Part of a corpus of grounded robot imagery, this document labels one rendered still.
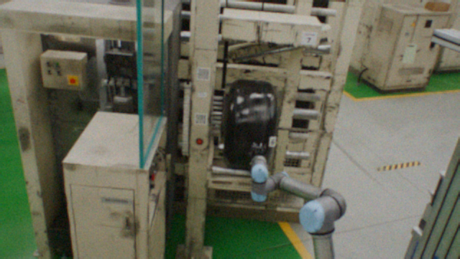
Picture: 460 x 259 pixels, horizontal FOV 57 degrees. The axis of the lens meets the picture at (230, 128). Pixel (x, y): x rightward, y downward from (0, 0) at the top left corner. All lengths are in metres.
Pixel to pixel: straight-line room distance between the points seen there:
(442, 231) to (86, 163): 1.52
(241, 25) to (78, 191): 1.33
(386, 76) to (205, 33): 4.73
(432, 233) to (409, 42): 5.20
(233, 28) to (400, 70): 4.59
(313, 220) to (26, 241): 2.46
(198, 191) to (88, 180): 0.96
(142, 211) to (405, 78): 5.53
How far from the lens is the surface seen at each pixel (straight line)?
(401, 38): 6.70
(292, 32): 2.66
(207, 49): 2.41
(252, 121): 2.40
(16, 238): 3.71
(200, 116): 2.57
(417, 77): 7.23
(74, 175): 2.13
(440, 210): 1.78
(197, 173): 2.78
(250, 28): 2.64
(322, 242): 1.86
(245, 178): 2.69
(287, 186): 2.09
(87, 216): 2.25
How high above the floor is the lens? 2.38
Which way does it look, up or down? 28 degrees down
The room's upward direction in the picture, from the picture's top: 5 degrees clockwise
